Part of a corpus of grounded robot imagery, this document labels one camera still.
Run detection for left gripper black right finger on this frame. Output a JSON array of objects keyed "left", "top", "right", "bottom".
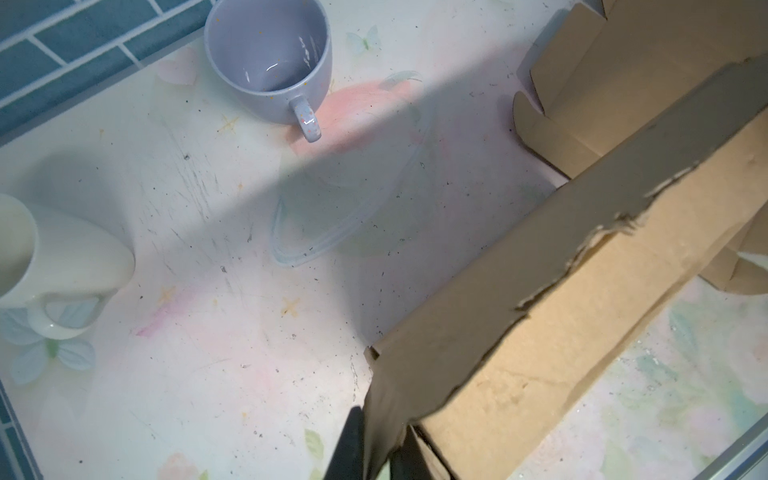
[{"left": 390, "top": 426, "right": 450, "bottom": 480}]

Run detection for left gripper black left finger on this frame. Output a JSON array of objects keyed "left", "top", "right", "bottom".
[{"left": 323, "top": 406, "right": 364, "bottom": 480}]

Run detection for brown cardboard box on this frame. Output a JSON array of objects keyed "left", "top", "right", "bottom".
[{"left": 362, "top": 53, "right": 768, "bottom": 480}]

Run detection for brown cardboard sheet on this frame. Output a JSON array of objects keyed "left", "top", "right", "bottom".
[{"left": 512, "top": 0, "right": 768, "bottom": 295}]

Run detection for white ceramic mug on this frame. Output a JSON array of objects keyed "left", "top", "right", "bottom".
[{"left": 1, "top": 194, "right": 135, "bottom": 340}]

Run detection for lavender speckled ceramic cup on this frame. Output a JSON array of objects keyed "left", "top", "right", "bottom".
[{"left": 203, "top": 0, "right": 332, "bottom": 143}]

